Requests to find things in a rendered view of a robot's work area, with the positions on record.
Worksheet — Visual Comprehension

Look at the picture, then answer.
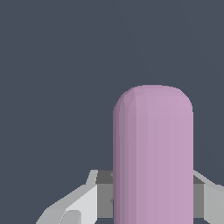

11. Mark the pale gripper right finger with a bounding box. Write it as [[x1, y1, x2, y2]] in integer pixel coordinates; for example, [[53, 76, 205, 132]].
[[192, 170, 224, 224]]

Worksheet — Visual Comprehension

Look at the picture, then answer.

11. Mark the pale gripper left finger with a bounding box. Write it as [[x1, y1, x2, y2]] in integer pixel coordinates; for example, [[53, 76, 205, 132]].
[[35, 169, 115, 224]]

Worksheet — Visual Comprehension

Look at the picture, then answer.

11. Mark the pink rounded cylinder object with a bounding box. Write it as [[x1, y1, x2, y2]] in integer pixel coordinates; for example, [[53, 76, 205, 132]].
[[112, 84, 194, 224]]

